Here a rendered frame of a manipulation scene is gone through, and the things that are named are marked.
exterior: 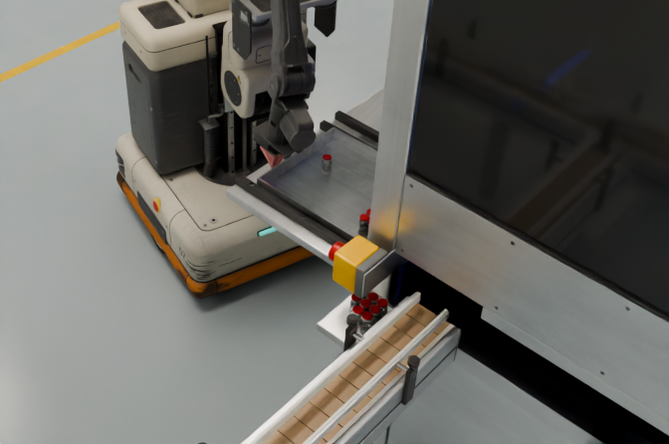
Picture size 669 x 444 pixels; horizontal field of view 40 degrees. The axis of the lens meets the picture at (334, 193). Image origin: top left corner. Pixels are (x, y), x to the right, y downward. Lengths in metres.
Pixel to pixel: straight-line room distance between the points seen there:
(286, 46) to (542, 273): 0.69
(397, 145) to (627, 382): 0.53
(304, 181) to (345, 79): 1.96
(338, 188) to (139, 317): 1.12
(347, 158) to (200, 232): 0.81
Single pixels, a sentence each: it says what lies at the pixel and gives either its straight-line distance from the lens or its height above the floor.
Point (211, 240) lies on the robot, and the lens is 2.78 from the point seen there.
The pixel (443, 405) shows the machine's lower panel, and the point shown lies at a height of 0.69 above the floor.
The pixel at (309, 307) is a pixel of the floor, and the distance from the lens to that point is 2.96.
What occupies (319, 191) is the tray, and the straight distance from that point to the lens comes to 2.02.
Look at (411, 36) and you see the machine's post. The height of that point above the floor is 1.47.
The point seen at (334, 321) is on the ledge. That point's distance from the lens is 1.75.
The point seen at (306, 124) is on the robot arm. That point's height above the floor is 1.10.
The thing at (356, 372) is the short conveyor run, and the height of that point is 0.93.
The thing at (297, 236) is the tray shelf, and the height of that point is 0.88.
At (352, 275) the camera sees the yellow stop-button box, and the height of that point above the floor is 1.01.
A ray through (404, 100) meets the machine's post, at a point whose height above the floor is 1.35.
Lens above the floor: 2.20
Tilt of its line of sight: 41 degrees down
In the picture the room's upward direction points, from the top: 4 degrees clockwise
